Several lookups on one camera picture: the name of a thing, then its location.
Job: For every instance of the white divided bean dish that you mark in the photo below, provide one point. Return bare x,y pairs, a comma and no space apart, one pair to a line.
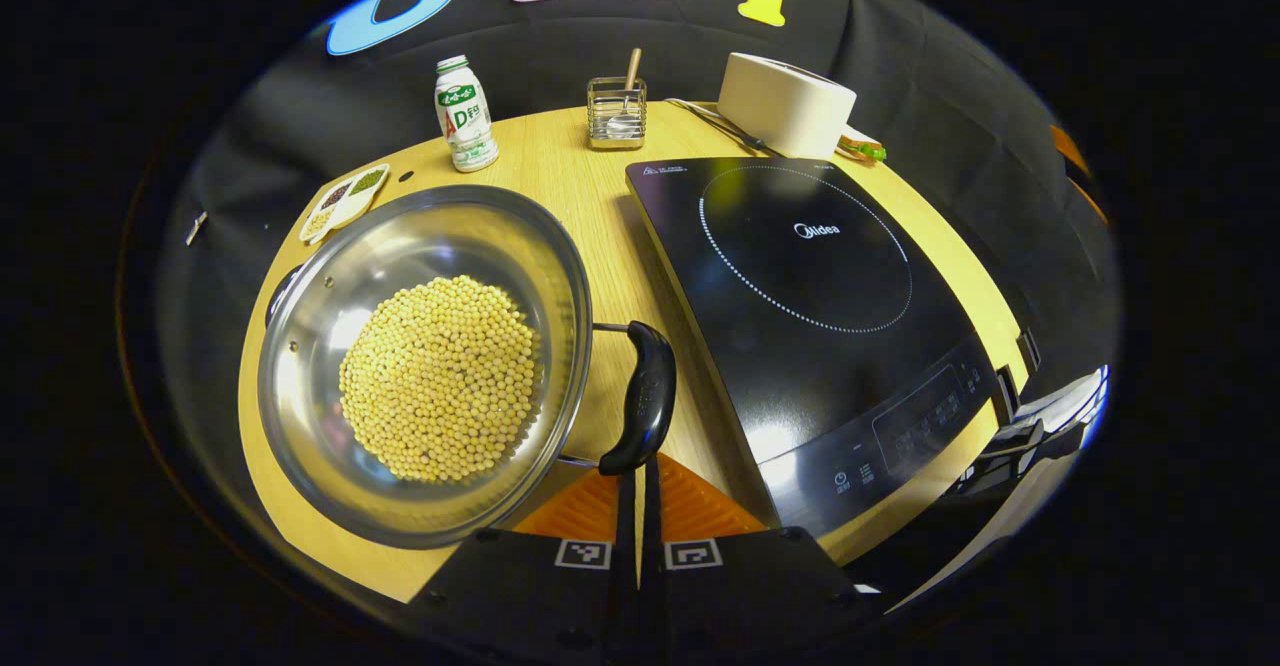
345,201

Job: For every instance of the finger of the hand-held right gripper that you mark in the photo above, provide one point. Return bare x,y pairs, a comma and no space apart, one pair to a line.
1070,151
1093,204

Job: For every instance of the white clip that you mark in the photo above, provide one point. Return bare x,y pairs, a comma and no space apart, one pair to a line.
196,227

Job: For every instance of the pile of yellow soybeans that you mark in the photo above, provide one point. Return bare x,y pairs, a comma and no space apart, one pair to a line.
440,376

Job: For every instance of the white toaster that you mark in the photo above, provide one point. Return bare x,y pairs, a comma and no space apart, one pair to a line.
785,106

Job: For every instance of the stainless steel pot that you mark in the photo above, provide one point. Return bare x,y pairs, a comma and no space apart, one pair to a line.
420,236

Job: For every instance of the white milk bottle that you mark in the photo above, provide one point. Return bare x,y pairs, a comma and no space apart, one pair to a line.
466,116

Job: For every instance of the sandwich with lettuce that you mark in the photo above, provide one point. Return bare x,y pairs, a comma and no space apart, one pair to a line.
862,149

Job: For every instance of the black induction cooktop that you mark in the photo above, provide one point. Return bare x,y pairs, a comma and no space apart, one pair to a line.
800,346

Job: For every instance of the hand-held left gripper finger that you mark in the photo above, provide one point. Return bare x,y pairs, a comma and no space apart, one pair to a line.
650,546
627,546

